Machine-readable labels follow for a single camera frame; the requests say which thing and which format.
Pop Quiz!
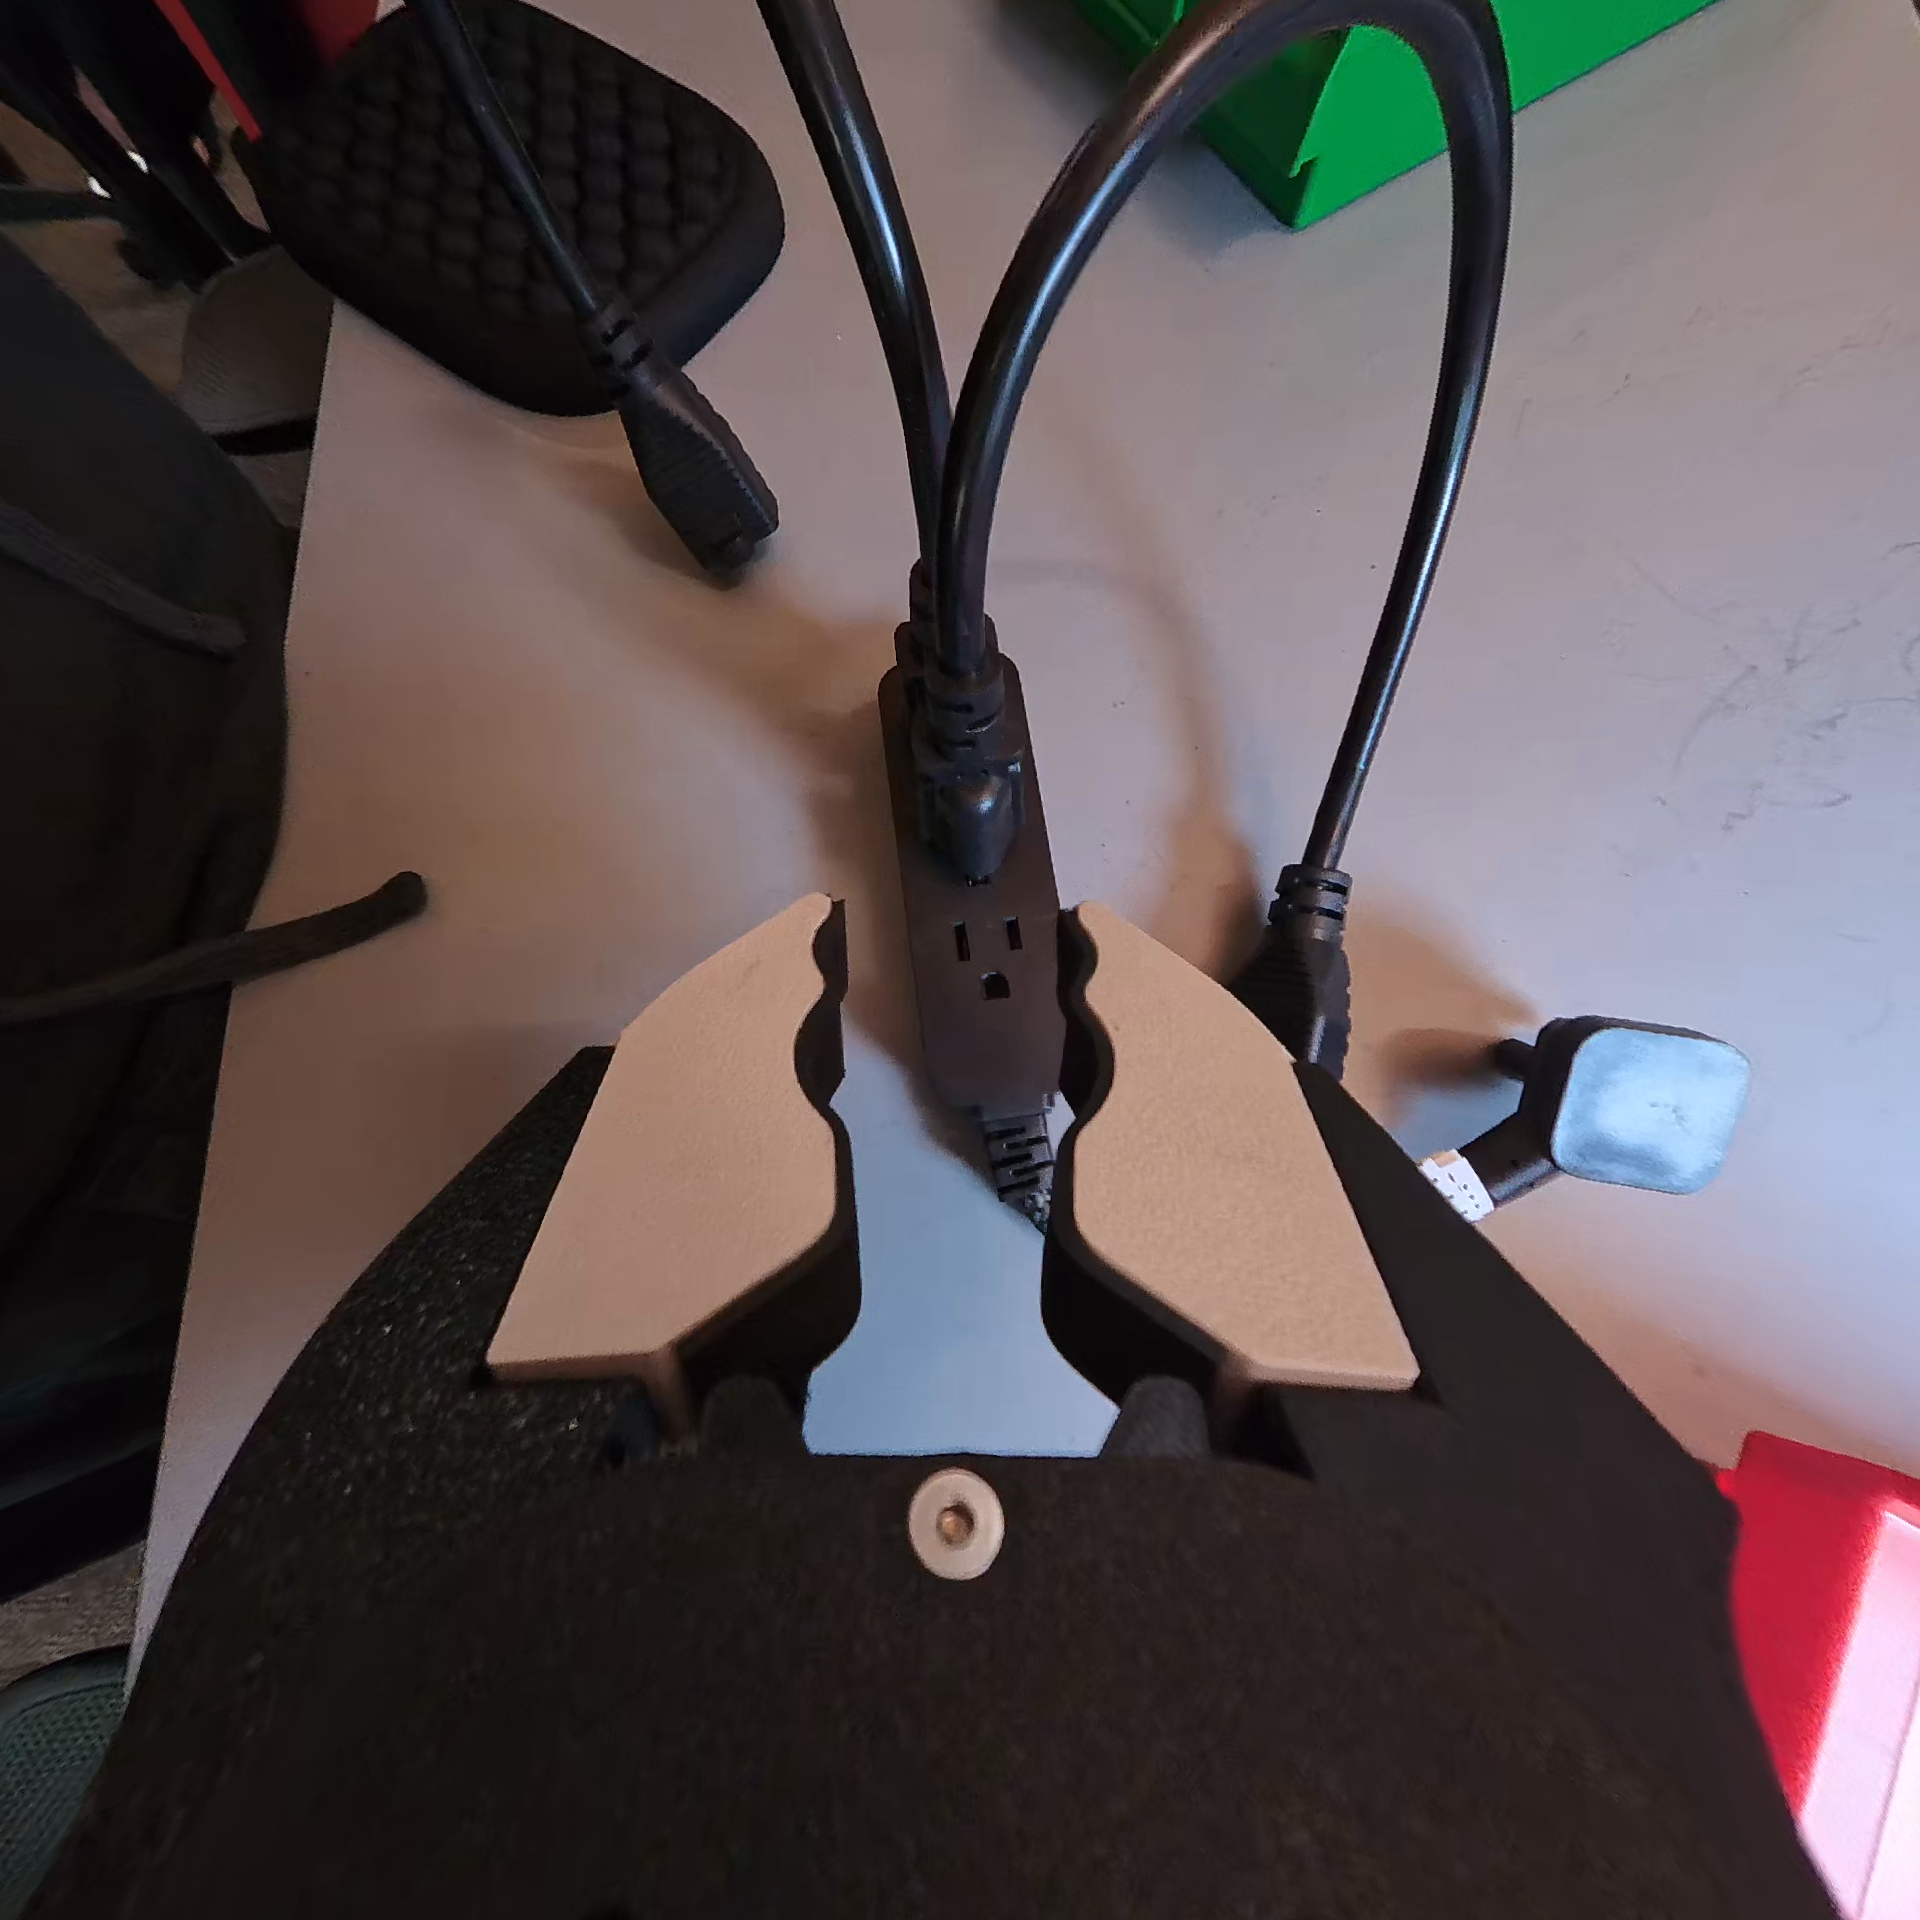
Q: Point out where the red plastic bin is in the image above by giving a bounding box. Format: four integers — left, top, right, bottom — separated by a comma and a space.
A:
1715, 1432, 1920, 1920

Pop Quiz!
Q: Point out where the black short extension cord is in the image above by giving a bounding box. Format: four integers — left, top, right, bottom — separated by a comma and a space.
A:
909, 0, 1518, 1085
414, 0, 959, 674

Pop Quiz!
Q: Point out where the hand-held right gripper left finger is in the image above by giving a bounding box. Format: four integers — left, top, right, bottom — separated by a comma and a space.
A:
481, 895, 865, 1391

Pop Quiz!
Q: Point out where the black braided cord flat plug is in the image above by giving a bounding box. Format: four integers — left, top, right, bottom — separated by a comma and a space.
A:
969, 1018, 1753, 1233

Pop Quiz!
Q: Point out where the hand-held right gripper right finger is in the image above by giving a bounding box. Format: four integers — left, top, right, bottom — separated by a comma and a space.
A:
1043, 899, 1419, 1391

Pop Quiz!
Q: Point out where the green plastic bin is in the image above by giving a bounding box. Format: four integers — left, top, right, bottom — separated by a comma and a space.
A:
1071, 0, 1712, 230

